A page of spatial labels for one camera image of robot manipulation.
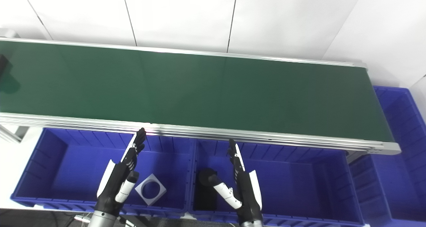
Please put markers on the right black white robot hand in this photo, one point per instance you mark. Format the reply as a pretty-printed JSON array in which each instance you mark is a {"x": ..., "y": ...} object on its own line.
[{"x": 248, "y": 197}]

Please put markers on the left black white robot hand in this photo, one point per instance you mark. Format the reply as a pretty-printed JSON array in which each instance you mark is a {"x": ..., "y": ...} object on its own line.
[{"x": 116, "y": 183}]

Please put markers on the black cylinder block part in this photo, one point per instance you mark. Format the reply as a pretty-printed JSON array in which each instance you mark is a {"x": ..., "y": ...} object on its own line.
[
  {"x": 204, "y": 195},
  {"x": 2, "y": 64}
]

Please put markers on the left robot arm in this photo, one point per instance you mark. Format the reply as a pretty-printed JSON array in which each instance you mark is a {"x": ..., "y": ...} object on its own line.
[{"x": 101, "y": 219}]

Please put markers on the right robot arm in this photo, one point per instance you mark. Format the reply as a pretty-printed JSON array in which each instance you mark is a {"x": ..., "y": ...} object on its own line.
[{"x": 251, "y": 224}]

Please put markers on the white square part with hole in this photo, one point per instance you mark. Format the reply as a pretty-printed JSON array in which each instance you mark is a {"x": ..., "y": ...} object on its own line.
[{"x": 149, "y": 202}]

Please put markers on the blue bin with white part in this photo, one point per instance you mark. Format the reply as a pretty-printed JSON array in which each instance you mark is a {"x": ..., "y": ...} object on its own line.
[{"x": 66, "y": 173}]

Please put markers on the blue bin with black parts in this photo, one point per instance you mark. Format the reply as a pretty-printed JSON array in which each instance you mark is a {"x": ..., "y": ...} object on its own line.
[{"x": 299, "y": 187}]

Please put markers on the green conveyor belt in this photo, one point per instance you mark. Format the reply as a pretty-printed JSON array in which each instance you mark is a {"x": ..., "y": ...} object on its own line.
[
  {"x": 266, "y": 137},
  {"x": 199, "y": 94}
]

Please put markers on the aluminium conveyor leg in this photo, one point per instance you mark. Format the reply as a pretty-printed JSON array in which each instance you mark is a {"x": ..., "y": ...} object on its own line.
[{"x": 20, "y": 133}]

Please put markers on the empty blue plastic bin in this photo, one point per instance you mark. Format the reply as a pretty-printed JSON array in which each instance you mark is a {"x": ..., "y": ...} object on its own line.
[{"x": 399, "y": 173}]

